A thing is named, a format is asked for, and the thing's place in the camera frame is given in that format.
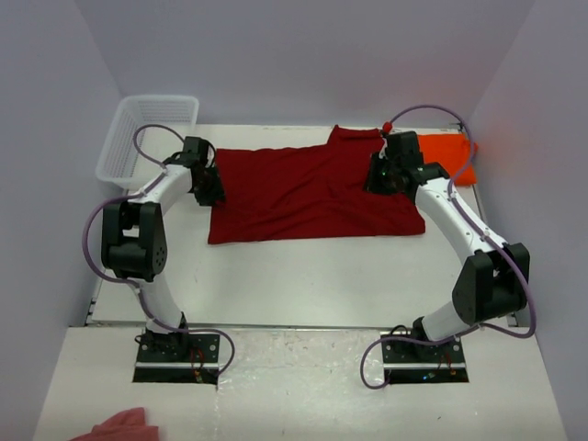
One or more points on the white plastic basket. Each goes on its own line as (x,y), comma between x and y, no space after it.
(142,133)

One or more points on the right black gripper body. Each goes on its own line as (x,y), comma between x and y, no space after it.
(382,177)

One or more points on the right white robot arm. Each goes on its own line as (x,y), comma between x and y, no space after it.
(493,280)

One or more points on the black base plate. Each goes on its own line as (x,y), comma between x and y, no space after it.
(177,358)
(407,363)

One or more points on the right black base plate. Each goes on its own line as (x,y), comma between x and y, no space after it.
(407,363)

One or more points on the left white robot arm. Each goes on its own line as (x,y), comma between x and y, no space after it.
(134,245)

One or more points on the pink cloth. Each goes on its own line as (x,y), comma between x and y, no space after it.
(126,425)

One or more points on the dark red t shirt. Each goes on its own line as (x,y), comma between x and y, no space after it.
(308,192)

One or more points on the folded orange t shirt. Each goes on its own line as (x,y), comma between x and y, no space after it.
(451,150)

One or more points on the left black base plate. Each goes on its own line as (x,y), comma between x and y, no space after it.
(177,358)

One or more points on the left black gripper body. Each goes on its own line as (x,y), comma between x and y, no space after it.
(210,189)

